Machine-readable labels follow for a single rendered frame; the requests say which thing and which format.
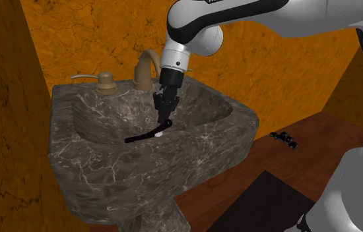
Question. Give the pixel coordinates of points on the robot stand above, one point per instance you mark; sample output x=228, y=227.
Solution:
x=262, y=205

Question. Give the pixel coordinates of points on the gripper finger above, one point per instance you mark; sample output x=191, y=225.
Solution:
x=159, y=107
x=171, y=106

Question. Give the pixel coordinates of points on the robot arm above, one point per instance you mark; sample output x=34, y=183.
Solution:
x=252, y=14

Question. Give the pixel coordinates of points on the dark marble pedestal sink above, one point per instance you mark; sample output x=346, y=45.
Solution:
x=155, y=167

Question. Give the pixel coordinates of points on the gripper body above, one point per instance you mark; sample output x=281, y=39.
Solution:
x=171, y=78

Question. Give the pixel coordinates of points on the tan soap dispenser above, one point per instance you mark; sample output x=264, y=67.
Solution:
x=106, y=84

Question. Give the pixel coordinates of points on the black toy truck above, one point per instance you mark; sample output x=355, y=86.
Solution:
x=286, y=138

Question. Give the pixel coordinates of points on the tan faucet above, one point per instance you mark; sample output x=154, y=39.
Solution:
x=143, y=75

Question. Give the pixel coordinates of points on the black brush with white patch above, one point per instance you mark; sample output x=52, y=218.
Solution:
x=143, y=137

